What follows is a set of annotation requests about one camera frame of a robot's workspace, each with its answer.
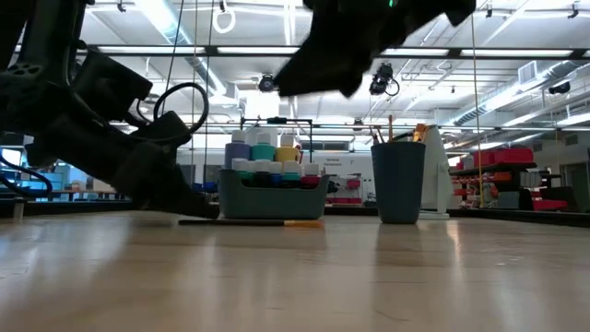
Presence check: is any teal plastic bin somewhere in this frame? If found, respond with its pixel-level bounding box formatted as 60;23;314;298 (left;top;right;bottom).
218;168;331;220

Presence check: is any black aluminium table frame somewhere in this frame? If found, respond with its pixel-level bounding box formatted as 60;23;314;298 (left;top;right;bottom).
0;197;590;230

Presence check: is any white hanging ring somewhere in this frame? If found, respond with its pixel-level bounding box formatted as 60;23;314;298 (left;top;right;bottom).
212;6;238;35

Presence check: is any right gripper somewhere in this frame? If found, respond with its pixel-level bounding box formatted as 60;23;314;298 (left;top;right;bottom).
275;0;476;98

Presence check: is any large turquoise paint bottle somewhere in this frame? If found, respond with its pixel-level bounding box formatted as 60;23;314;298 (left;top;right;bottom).
251;132;277;162

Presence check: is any small crimson paint bottle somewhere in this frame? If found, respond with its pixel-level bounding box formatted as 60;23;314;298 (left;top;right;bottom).
301;162;322;188

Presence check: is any large yellow paint bottle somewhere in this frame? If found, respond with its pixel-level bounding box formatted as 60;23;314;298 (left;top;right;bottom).
275;133;301;163

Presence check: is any black overhead rig bar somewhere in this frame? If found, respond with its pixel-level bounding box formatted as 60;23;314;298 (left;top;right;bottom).
85;42;590;60

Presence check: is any orange-bristle paintbrush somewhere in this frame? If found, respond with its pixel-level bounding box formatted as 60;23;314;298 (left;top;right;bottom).
412;122;430;144

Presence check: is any dark blue plastic cup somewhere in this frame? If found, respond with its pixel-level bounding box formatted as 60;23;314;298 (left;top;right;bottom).
370;140;427;225

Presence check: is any red storage bin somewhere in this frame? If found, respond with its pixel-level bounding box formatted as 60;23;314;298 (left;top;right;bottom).
532;197;570;213
491;147;536;165

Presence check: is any black ceiling camera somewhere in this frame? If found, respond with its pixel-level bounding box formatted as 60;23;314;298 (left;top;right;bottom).
256;72;277;94
367;62;401;98
547;79;572;96

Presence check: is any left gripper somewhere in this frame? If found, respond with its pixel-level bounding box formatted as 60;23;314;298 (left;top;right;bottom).
112;140;220;219

